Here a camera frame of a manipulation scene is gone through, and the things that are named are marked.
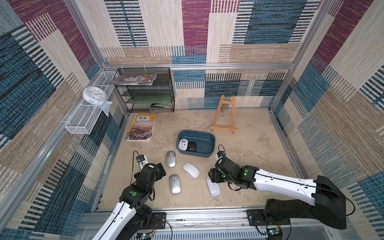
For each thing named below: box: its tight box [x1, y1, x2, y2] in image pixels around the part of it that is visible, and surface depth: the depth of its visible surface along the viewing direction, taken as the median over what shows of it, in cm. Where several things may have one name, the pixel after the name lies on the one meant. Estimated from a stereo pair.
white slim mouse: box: [206, 176, 221, 197], surface depth 83 cm
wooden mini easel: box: [209, 95, 238, 134], surface depth 107 cm
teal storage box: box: [176, 129, 216, 158], surface depth 102 cm
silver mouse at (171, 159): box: [166, 150, 177, 168], surface depth 96 cm
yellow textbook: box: [125, 112, 158, 142], surface depth 111 cm
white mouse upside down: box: [178, 138, 188, 151], surface depth 100 cm
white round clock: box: [82, 86, 113, 112], surface depth 77 cm
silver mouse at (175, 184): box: [169, 174, 182, 195], surface depth 87 cm
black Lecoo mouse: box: [186, 141, 197, 153], surface depth 99 cm
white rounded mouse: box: [182, 162, 201, 179], surface depth 90 cm
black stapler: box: [151, 103, 171, 108], surface depth 113 cm
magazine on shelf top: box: [109, 73, 157, 86], surface depth 89 cm
